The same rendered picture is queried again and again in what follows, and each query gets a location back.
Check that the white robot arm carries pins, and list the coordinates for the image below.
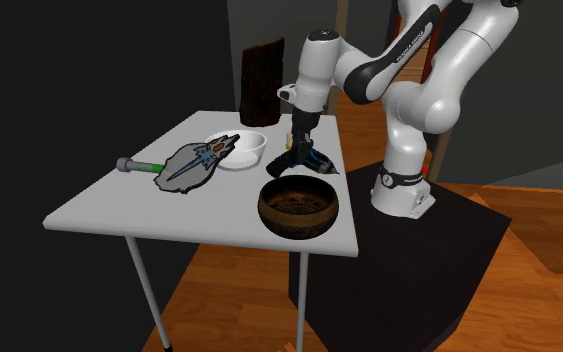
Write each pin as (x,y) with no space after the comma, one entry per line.
(408,112)

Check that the grey green cylinder pen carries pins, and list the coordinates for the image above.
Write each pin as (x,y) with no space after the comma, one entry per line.
(134,166)

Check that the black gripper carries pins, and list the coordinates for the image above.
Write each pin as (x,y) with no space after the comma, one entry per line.
(303,128)

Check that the dark robot stand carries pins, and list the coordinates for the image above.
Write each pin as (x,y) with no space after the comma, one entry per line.
(408,282)

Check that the dark brown patterned bowl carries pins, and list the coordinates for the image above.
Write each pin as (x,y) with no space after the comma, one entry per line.
(296,207)

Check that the white table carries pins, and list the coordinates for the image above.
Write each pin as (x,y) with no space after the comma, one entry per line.
(203,214)

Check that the small pale yellow object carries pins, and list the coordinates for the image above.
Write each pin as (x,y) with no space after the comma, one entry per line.
(288,140)

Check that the dark brown upright block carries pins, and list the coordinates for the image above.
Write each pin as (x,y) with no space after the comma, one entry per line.
(261,83)

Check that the grey flat figure blue red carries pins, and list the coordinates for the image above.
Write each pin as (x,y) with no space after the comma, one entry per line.
(183,170)

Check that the white bowl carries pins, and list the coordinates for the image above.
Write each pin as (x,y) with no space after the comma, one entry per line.
(247,146)

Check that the black blue pointed object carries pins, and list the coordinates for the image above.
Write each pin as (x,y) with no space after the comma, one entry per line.
(324,164)

